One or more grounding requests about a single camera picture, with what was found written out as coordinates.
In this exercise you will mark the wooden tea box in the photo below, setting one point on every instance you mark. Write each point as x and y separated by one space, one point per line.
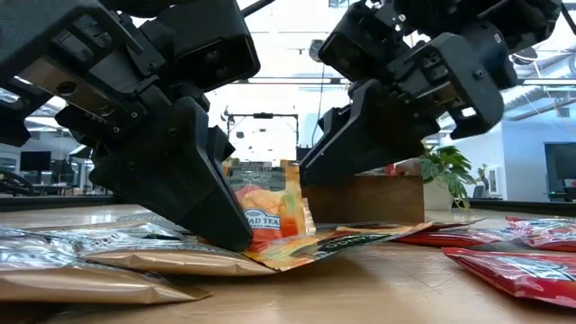
369 200

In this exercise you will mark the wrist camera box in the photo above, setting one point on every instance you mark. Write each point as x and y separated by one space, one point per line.
355 45
211 49

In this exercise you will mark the black curved wheel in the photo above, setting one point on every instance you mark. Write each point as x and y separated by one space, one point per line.
24 182

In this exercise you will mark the black desk monitor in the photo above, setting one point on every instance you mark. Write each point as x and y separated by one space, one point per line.
35 160

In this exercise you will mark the potted green plant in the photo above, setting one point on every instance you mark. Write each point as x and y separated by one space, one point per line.
445 171

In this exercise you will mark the orange tea packet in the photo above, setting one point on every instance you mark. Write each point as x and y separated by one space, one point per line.
270 198
306 249

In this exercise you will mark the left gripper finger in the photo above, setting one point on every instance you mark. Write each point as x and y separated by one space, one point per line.
180 180
222 144

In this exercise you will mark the black aluminium table frame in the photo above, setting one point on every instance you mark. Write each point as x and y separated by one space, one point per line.
45 203

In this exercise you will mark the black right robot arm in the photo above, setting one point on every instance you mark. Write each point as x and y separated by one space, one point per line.
517 18

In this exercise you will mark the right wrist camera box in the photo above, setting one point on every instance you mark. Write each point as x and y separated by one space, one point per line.
355 45

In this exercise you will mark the white framed wall picture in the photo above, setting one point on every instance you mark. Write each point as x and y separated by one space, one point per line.
493 180

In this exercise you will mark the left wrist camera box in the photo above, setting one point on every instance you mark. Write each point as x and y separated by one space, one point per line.
211 49

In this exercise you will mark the black background gantry frame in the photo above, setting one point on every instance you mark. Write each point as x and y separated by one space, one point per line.
263 115

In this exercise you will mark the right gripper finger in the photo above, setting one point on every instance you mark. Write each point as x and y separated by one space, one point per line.
369 139
333 118

